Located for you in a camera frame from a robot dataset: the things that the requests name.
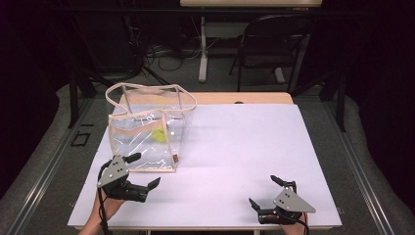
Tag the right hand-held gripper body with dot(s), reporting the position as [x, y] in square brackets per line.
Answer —
[290, 202]

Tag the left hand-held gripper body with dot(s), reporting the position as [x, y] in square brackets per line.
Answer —
[114, 173]

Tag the clear bag with beige trim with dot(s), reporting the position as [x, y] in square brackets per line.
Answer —
[143, 130]

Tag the yellow shuttlecock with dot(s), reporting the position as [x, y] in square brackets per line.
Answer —
[159, 134]

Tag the person's right hand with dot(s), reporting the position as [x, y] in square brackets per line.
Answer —
[295, 230]

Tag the person's left hand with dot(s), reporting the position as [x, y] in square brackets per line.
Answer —
[109, 207]

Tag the white table mat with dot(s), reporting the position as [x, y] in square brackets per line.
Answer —
[261, 140]

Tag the wooden table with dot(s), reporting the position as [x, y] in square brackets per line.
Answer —
[228, 98]

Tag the black folding chair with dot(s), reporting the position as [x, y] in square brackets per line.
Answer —
[274, 36]

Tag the black horizontal bar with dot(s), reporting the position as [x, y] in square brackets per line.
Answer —
[130, 10]

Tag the white desk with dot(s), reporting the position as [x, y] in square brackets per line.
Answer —
[249, 2]

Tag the metal floor rail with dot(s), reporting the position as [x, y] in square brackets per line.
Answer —
[362, 176]
[42, 176]

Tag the black metal stand post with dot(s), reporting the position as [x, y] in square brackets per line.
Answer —
[73, 98]
[341, 104]

